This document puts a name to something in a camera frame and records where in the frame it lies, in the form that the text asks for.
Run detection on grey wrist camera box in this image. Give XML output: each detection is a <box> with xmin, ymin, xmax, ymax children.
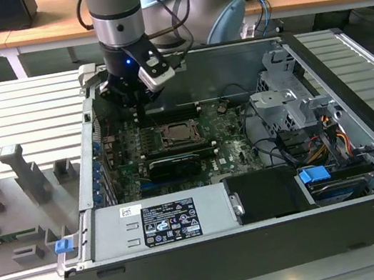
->
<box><xmin>75</xmin><ymin>60</ymin><xmax>110</xmax><ymax>91</ymax></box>

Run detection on silver green CPU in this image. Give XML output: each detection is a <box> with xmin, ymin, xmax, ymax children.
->
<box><xmin>165</xmin><ymin>121</ymin><xmax>201</xmax><ymax>148</ymax></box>

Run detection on metal socket cover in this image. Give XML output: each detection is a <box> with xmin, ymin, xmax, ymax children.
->
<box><xmin>158</xmin><ymin>117</ymin><xmax>208</xmax><ymax>151</ymax></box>

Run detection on black silver PC case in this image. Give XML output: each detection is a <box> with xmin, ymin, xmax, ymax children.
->
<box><xmin>22</xmin><ymin>15</ymin><xmax>374</xmax><ymax>280</ymax></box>

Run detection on hard disk in blue carrier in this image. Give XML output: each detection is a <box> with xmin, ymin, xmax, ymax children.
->
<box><xmin>296</xmin><ymin>157</ymin><xmax>373</xmax><ymax>208</ymax></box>

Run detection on black plastic cover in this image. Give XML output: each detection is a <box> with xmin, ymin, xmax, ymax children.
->
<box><xmin>221</xmin><ymin>159</ymin><xmax>318</xmax><ymax>228</ymax></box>

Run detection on thin black wire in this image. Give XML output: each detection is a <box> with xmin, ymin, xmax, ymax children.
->
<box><xmin>217</xmin><ymin>80</ymin><xmax>252</xmax><ymax>101</ymax></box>

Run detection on blue plastic latch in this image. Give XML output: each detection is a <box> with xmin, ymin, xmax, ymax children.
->
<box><xmin>53</xmin><ymin>236</ymin><xmax>76</xmax><ymax>256</ymax></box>

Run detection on blue cable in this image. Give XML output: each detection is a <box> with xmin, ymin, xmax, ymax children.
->
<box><xmin>241</xmin><ymin>0</ymin><xmax>277</xmax><ymax>40</ymax></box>

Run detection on black RAM slot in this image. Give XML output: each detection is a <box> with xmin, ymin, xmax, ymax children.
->
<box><xmin>145</xmin><ymin>104</ymin><xmax>202</xmax><ymax>119</ymax></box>
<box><xmin>196</xmin><ymin>148</ymin><xmax>221</xmax><ymax>159</ymax></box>
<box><xmin>142</xmin><ymin>139</ymin><xmax>218</xmax><ymax>157</ymax></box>
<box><xmin>144</xmin><ymin>101</ymin><xmax>202</xmax><ymax>116</ymax></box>
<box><xmin>146</xmin><ymin>107</ymin><xmax>203</xmax><ymax>121</ymax></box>
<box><xmin>146</xmin><ymin>110</ymin><xmax>204</xmax><ymax>125</ymax></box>
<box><xmin>143</xmin><ymin>145</ymin><xmax>220</xmax><ymax>164</ymax></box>
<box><xmin>143</xmin><ymin>143</ymin><xmax>218</xmax><ymax>161</ymax></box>

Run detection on grey parts rack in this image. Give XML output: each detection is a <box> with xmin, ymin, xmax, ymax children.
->
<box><xmin>0</xmin><ymin>132</ymin><xmax>100</xmax><ymax>279</ymax></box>

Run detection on silver drive cage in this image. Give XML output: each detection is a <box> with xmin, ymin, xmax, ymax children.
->
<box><xmin>241</xmin><ymin>40</ymin><xmax>343</xmax><ymax>136</ymax></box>

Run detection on CPU socket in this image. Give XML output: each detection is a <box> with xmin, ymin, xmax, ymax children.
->
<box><xmin>155</xmin><ymin>114</ymin><xmax>211</xmax><ymax>155</ymax></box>

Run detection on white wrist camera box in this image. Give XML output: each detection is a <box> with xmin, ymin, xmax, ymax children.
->
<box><xmin>136</xmin><ymin>54</ymin><xmax>179</xmax><ymax>95</ymax></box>

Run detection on silver power supply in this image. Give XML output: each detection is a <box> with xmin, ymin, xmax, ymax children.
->
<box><xmin>83</xmin><ymin>179</ymin><xmax>246</xmax><ymax>265</ymax></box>

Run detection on black graphics card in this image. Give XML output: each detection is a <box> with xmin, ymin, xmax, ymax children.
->
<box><xmin>146</xmin><ymin>151</ymin><xmax>204</xmax><ymax>184</ymax></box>

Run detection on yellow red wire bundle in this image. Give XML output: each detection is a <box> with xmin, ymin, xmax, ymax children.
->
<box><xmin>297</xmin><ymin>111</ymin><xmax>354</xmax><ymax>165</ymax></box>

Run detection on green RAM stick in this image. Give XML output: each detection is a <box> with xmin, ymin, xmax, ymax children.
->
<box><xmin>0</xmin><ymin>227</ymin><xmax>40</xmax><ymax>243</ymax></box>

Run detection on green motherboard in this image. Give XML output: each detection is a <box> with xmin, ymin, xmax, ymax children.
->
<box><xmin>96</xmin><ymin>88</ymin><xmax>290</xmax><ymax>206</ymax></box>

